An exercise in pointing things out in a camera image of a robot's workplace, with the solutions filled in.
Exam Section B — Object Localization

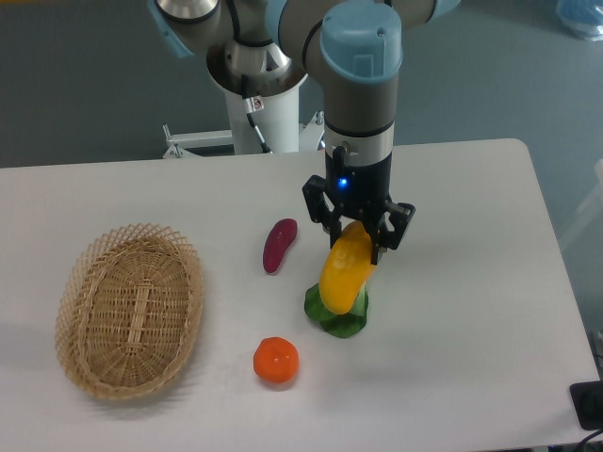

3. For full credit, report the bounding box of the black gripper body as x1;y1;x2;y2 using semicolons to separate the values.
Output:
325;151;392;221

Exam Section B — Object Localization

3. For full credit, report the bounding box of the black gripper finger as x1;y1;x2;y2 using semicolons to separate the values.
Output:
302;175;353;248
366;199;416;265

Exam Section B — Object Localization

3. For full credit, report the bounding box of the yellow mango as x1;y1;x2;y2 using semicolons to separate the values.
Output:
318;221;376;315

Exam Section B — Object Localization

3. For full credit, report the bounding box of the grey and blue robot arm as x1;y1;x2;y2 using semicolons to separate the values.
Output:
148;1;454;262

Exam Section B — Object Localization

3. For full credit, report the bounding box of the woven wicker basket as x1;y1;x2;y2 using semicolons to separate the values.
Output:
55;223;204;400

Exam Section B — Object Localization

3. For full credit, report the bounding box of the purple sweet potato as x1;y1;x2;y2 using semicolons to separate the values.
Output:
262;218;298;274

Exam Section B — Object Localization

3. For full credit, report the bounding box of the green bok choy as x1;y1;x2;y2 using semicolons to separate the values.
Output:
303;284;369;339

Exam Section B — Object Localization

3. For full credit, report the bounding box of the orange tangerine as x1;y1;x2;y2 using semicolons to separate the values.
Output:
253;336;300;384

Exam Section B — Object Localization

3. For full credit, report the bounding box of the black device at table edge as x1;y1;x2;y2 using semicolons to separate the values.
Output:
569;380;602;430

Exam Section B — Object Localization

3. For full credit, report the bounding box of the blue plastic bag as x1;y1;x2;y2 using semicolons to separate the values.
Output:
556;0;602;41

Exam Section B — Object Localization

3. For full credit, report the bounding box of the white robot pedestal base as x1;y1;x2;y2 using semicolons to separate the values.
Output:
163;40;325;159

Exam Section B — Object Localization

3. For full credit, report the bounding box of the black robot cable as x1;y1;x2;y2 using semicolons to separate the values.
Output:
239;73;273;154

